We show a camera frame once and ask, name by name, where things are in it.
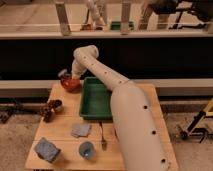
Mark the small green tray in background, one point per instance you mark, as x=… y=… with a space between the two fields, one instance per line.
x=116 y=25

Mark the metal fork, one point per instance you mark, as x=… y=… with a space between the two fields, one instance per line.
x=103 y=140

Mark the green plastic tray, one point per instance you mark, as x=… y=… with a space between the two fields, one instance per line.
x=95 y=100

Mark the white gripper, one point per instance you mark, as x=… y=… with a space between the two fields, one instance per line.
x=77 y=70

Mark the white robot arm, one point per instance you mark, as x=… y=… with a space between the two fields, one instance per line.
x=138 y=137

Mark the blue cup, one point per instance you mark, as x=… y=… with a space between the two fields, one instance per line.
x=86 y=150

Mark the yellow black cart frame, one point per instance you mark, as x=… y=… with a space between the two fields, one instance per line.
x=193 y=129

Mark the red bowl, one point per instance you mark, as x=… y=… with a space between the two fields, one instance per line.
x=69 y=83

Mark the brown toy figure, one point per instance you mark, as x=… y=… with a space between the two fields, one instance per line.
x=46 y=113

